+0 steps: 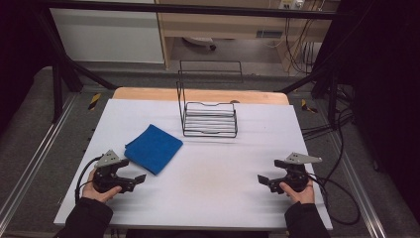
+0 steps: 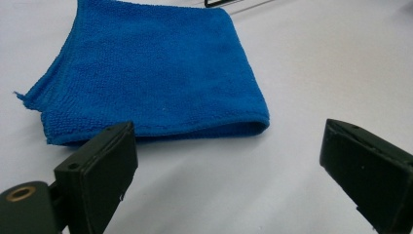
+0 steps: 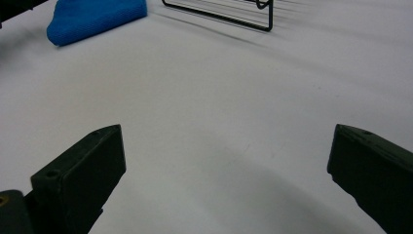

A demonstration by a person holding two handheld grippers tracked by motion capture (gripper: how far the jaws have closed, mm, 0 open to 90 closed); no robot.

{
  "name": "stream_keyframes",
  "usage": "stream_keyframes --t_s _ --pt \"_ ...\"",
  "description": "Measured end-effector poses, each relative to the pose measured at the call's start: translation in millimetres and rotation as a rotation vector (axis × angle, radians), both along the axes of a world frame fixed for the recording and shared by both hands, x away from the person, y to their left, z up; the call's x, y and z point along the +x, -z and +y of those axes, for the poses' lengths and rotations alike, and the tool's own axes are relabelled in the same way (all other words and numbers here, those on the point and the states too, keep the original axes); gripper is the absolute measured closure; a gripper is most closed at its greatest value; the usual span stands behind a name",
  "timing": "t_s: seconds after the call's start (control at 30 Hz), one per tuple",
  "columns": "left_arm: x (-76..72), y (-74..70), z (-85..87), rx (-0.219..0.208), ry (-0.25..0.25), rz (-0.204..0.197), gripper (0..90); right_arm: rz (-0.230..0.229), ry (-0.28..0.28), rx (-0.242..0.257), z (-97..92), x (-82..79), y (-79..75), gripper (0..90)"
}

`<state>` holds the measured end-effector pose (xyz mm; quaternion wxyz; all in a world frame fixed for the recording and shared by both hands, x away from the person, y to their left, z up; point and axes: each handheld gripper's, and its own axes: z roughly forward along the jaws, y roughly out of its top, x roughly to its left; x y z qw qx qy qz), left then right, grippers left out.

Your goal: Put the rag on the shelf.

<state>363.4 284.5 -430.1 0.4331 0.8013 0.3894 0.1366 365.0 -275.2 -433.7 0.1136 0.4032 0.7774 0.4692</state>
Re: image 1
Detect wooden table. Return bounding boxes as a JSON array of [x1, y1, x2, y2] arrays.
[[112, 86, 291, 106]]

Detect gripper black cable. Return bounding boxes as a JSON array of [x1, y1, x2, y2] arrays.
[[74, 155, 104, 204], [306, 172, 362, 227]]

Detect light wooden desk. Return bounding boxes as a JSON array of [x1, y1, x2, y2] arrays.
[[154, 0, 342, 72]]

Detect white cabinet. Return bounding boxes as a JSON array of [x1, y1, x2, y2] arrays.
[[49, 0, 165, 64]]

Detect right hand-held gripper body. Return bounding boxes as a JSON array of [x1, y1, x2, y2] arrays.
[[268, 152, 323, 194]]

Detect black wire rack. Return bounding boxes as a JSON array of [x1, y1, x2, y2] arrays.
[[175, 59, 245, 139]]

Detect white power strip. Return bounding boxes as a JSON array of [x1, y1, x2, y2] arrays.
[[277, 0, 305, 11]]

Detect yellow black tape strip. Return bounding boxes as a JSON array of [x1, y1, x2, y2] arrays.
[[300, 98, 319, 114], [87, 92, 102, 112]]

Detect white table mat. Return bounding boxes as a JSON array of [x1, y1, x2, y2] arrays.
[[52, 98, 334, 231]]

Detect black floor cables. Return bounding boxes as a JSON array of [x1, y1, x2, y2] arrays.
[[300, 83, 356, 142]]

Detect blue folded cloth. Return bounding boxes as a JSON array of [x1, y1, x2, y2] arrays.
[[124, 123, 184, 177]]

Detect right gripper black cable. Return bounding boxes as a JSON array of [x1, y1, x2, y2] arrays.
[[306, 172, 362, 227]]

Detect aluminium floor rail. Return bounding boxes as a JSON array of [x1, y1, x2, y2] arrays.
[[0, 93, 79, 227], [329, 130, 388, 238]]

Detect black metal frame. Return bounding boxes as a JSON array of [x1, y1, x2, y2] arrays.
[[33, 0, 358, 128]]

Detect white chair base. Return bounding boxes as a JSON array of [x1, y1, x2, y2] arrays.
[[182, 36, 218, 52]]

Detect black curtain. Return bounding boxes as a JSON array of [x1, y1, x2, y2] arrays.
[[0, 0, 55, 137], [321, 0, 420, 216]]

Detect person's left hand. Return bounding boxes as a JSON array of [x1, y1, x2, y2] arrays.
[[81, 178, 123, 203]]

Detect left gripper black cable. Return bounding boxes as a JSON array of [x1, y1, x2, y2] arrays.
[[74, 155, 104, 204]]

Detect person's right hand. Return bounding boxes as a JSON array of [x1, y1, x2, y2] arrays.
[[279, 178, 316, 205]]

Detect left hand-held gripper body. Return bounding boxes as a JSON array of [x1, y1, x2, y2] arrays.
[[92, 149, 137, 194]]

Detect hanging black cables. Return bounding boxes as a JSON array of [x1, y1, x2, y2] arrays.
[[284, 17, 320, 75]]

